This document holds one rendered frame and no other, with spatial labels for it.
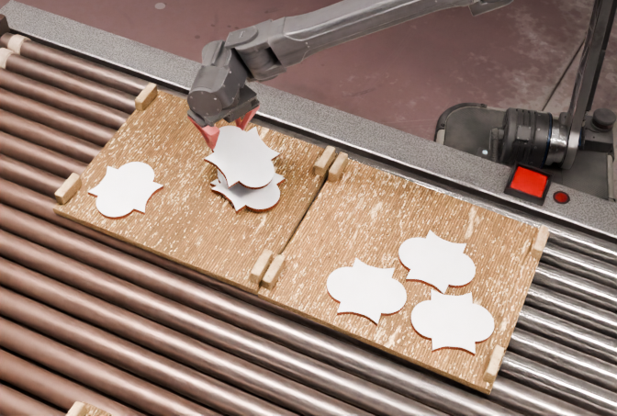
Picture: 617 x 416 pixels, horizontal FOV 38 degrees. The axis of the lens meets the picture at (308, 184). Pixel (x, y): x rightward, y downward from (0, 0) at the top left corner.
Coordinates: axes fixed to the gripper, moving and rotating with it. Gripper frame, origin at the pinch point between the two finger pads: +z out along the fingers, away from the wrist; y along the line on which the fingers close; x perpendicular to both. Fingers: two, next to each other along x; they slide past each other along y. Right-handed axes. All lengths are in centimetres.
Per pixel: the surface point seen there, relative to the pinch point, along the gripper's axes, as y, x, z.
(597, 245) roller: 40, -55, 13
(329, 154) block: 16.0, -10.4, 8.2
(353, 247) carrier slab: 5.7, -27.5, 10.8
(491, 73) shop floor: 153, 41, 105
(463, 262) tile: 17.3, -42.8, 10.0
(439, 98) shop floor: 128, 45, 105
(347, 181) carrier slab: 15.7, -15.9, 10.8
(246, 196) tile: -1.9, -7.7, 8.7
